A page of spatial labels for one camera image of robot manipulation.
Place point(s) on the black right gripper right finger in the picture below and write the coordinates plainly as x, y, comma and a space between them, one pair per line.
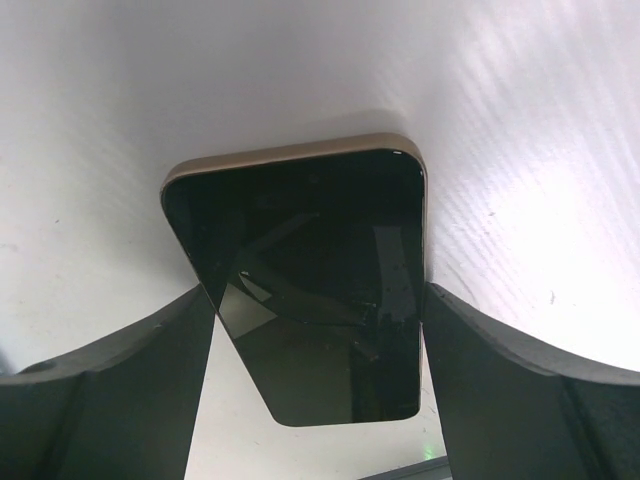
514, 407

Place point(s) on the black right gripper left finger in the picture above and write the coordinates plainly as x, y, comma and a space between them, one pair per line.
121, 407

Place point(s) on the gold framed black smartphone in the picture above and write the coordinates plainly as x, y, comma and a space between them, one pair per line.
312, 257

